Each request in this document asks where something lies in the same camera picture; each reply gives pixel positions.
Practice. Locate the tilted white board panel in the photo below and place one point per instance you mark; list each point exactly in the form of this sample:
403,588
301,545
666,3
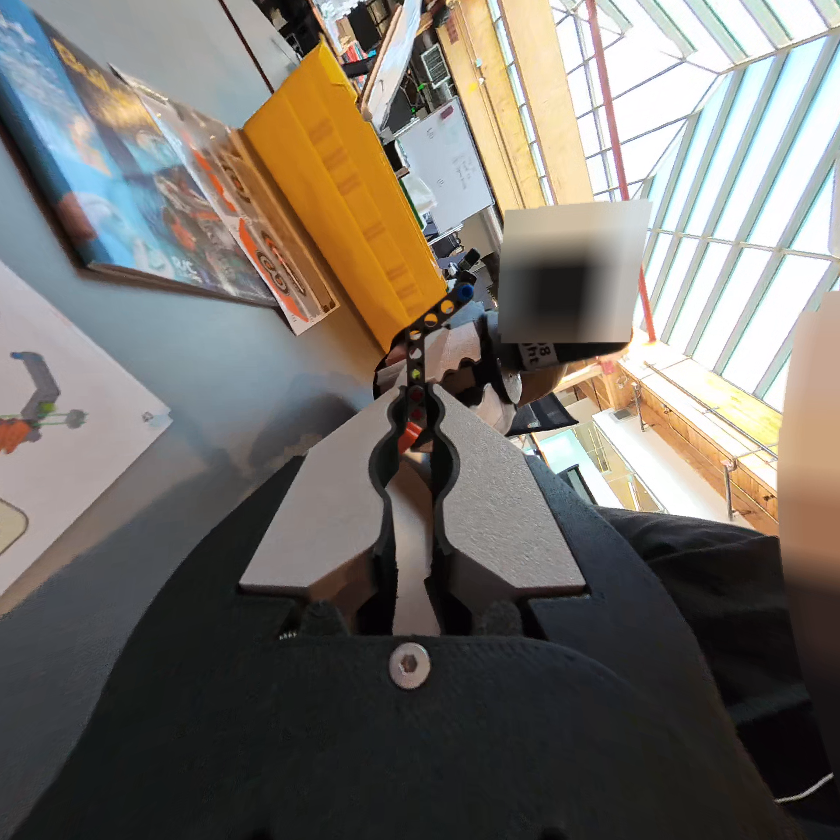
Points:
394,59

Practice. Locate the whiteboard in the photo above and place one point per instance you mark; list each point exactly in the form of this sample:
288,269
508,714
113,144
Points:
446,164

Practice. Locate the black mesh chair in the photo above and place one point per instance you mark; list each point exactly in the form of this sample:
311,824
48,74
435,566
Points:
541,417

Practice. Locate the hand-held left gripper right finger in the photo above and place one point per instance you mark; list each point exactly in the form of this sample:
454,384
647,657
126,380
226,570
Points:
505,518

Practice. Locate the printed sticker sheet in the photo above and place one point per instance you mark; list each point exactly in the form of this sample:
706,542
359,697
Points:
262,243

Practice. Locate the grey desk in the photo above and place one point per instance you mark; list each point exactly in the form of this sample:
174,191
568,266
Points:
229,367

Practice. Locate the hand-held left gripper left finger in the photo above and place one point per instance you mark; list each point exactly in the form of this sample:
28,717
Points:
328,518

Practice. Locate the orange toy claw piece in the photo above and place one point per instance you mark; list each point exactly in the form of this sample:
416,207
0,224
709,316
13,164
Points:
412,433

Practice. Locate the blue cover booklet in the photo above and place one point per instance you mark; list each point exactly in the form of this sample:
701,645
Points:
98,164

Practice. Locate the grey bent toy beam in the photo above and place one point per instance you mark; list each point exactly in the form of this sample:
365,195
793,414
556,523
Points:
420,334

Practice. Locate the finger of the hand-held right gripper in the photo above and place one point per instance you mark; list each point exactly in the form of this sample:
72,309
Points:
459,354
390,377

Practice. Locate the yellow plastic bin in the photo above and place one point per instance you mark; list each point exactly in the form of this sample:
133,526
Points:
341,184

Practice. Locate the open white instruction manual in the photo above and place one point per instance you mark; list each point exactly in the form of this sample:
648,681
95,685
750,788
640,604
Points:
65,459

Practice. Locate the person's black shirt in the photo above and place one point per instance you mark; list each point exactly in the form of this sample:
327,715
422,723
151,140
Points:
709,590

